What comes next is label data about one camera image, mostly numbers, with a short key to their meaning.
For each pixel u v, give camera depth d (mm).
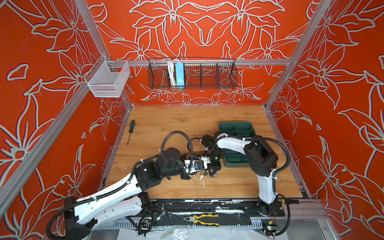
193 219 697
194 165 525
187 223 697
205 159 793
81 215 401
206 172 814
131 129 1040
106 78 930
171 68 879
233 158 802
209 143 698
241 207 741
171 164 498
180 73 894
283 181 813
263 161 507
